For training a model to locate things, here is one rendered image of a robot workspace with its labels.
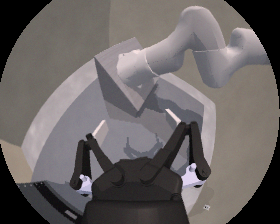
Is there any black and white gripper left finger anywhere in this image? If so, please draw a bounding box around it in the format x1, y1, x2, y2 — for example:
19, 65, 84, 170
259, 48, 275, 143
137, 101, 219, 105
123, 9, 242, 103
69, 120, 124, 197

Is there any dark grey server rack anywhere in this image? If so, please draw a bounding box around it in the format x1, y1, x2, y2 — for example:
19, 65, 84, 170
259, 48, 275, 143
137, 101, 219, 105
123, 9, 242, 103
16, 180, 83, 224

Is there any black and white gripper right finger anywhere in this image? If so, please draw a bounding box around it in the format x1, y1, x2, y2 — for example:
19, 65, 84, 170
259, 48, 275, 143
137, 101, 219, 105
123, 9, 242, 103
138, 109, 211, 189

